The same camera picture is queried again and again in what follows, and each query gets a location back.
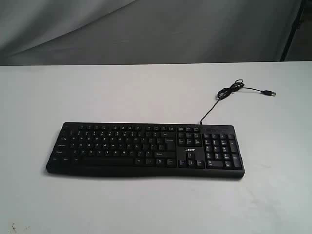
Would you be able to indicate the grey backdrop cloth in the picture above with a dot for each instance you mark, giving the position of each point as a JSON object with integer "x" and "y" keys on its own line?
{"x": 105, "y": 32}

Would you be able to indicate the black backdrop stand pole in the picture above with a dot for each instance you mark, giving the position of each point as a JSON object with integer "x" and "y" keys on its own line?
{"x": 293, "y": 49}

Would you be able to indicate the black acer keyboard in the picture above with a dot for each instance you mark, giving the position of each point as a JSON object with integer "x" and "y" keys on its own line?
{"x": 146, "y": 149}

